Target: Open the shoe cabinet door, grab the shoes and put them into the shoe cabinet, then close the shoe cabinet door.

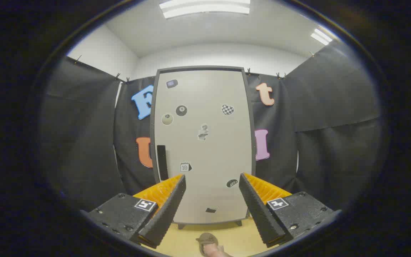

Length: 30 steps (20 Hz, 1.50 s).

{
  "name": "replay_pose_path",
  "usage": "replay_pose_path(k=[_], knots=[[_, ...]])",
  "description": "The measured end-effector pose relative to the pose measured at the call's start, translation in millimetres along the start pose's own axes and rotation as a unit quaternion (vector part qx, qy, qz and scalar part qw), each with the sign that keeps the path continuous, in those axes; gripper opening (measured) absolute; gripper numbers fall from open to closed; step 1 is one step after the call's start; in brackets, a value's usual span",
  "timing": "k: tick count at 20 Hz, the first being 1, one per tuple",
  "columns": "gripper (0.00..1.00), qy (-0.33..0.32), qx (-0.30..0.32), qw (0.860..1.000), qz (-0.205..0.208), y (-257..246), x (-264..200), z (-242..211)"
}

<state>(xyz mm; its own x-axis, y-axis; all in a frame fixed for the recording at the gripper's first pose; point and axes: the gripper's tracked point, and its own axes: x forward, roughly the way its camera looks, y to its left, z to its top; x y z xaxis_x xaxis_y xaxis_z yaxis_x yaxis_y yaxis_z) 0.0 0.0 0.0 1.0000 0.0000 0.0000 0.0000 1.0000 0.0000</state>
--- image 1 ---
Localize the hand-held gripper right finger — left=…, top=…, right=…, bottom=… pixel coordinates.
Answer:
left=239, top=173, right=342, bottom=248

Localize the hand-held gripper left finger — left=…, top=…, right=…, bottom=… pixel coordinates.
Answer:
left=80, top=174, right=187, bottom=249

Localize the black door handle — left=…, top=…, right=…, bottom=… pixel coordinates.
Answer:
left=157, top=145, right=169, bottom=181

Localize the brown fuzzy shoe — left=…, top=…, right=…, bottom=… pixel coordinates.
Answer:
left=196, top=233, right=224, bottom=256

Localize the white shoe cabinet door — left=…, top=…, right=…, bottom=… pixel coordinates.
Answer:
left=154, top=70, right=253, bottom=225

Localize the grey shoe cabinet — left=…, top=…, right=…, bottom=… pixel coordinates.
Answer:
left=150, top=66, right=257, bottom=229

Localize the black backdrop cloth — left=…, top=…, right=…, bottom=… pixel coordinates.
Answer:
left=40, top=43, right=382, bottom=215

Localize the small ceiling light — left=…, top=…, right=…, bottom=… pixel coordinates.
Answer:
left=311, top=29, right=333, bottom=46

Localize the long ceiling light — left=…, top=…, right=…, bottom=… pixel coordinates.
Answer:
left=159, top=0, right=250, bottom=19

